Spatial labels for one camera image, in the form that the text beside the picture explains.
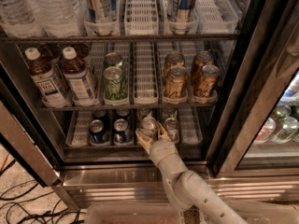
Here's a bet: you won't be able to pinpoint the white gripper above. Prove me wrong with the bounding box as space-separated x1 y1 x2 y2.
135 121 188 185

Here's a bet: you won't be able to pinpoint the silver 7up can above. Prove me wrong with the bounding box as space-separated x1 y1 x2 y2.
140 117 157 140

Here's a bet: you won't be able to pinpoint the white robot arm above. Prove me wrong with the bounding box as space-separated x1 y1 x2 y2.
135 121 248 224

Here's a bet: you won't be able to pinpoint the front right silver can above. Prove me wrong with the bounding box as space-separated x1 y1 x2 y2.
164 118 179 144

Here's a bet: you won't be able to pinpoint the rear right silver can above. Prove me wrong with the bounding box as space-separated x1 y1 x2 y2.
162 107 177 121

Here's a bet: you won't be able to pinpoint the front left blue can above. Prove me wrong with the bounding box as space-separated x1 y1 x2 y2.
89 119 108 144

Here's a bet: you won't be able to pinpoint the front left gold can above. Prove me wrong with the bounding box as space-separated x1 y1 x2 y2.
164 65 188 99

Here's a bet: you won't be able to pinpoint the gold can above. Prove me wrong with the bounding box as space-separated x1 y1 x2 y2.
164 51 185 75
191 50 214 84
193 64 220 98
164 65 188 99

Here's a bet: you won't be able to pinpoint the rear left blue can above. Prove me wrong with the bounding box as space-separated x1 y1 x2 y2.
93 109 110 129

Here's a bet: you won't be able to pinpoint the front right gold can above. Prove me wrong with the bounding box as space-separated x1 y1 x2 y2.
193 64 220 98

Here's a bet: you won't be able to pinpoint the front green can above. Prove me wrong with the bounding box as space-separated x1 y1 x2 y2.
103 66 127 101

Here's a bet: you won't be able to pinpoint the rear left gold can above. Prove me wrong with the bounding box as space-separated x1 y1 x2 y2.
164 51 185 75

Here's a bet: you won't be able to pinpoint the rear right gold can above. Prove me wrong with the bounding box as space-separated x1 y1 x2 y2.
191 50 214 84

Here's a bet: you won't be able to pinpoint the stainless steel display fridge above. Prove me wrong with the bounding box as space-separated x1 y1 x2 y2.
1 0 299 208

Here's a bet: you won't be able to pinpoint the red white can behind glass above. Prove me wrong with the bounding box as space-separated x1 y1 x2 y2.
254 118 276 144

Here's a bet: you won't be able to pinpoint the left tall silver blue can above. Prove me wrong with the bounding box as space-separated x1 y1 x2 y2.
84 0 117 35

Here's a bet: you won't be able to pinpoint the tall silver blue can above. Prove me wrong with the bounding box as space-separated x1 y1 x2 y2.
166 0 197 35
84 0 117 35

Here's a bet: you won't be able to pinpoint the green can behind glass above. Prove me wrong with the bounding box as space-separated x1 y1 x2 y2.
271 117 299 144

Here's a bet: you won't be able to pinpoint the right tall silver blue can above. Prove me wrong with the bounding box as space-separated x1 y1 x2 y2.
166 0 197 35

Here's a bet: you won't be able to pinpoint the left clear plastic bin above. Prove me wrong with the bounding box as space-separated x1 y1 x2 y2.
84 203 185 224

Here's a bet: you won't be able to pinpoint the clear plastic bin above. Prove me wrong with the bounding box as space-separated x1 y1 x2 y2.
84 203 185 224
227 201 299 224

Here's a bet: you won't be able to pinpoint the right front tea bottle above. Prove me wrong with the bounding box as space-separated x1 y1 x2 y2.
63 47 96 102

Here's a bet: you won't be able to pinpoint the tea bottle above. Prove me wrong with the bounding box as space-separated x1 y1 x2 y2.
63 47 96 102
25 48 68 107

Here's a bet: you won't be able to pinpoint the right clear plastic bin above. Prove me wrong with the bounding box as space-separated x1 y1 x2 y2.
227 201 299 224

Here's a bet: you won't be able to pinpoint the left front tea bottle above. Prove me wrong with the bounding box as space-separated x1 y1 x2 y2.
25 48 68 107

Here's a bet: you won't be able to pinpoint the right clear water bottle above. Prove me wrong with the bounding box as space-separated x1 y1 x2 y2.
36 0 80 37

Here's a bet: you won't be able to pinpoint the clear water bottle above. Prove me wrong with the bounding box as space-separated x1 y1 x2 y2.
0 0 44 38
36 0 80 37

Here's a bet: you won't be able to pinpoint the left clear water bottle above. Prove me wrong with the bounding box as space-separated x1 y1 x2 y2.
0 0 44 38

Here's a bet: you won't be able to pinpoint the middle wire shelf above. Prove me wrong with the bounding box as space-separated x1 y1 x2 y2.
39 103 216 111

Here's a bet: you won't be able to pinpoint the wire shelf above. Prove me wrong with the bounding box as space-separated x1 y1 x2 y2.
39 103 216 111
0 33 239 44

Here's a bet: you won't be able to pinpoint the black floor cables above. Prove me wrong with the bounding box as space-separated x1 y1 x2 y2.
0 159 87 224

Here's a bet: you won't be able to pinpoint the top wire shelf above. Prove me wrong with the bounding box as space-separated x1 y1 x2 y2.
0 33 239 44

